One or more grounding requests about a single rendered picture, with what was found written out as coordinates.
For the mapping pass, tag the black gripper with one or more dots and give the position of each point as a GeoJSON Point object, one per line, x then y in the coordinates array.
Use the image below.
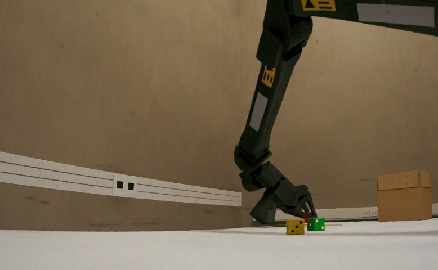
{"type": "Point", "coordinates": [302, 195]}

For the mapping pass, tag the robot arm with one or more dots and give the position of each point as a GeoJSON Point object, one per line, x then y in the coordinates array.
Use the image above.
{"type": "Point", "coordinates": [280, 45]}

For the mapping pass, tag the brown cardboard box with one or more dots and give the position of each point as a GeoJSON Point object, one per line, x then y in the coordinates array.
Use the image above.
{"type": "Point", "coordinates": [404, 196]}

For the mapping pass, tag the yellow die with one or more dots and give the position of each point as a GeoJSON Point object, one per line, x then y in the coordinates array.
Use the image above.
{"type": "Point", "coordinates": [295, 226]}

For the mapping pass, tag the green die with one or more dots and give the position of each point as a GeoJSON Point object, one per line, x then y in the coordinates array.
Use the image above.
{"type": "Point", "coordinates": [316, 224]}

